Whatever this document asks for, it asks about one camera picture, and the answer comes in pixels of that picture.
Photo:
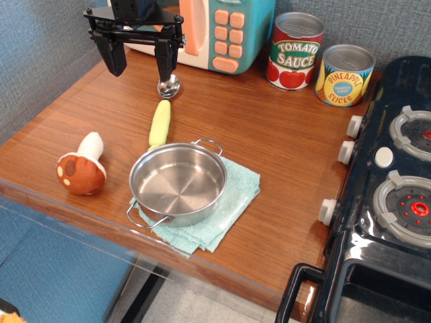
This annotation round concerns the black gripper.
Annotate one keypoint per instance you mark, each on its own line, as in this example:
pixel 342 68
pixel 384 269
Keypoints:
pixel 137 22

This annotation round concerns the stainless steel pot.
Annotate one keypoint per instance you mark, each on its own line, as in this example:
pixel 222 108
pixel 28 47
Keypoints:
pixel 177 184

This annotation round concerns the teal toy microwave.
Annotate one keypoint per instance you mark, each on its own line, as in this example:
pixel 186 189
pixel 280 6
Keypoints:
pixel 222 36

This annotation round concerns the brown plush mushroom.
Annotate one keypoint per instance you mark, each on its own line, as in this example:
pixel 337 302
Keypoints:
pixel 80 172

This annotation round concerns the tomato sauce can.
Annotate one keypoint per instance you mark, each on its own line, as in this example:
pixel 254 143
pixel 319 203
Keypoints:
pixel 296 42

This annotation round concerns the teal folded cloth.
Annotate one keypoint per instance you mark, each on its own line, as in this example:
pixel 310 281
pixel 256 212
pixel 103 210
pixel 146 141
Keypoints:
pixel 242 187

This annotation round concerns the pineapple slices can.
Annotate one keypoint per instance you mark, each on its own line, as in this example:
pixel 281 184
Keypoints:
pixel 344 75

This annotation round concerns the metal table leg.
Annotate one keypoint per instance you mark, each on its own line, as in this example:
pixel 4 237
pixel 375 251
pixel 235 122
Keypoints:
pixel 139 290

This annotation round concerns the orange plush object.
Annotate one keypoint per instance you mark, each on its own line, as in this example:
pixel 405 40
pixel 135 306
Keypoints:
pixel 11 318

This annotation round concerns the black toy stove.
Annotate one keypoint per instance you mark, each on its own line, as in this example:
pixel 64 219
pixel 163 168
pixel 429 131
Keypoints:
pixel 377 254

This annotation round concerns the spoon with yellow handle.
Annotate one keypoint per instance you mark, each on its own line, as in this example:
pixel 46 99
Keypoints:
pixel 161 119

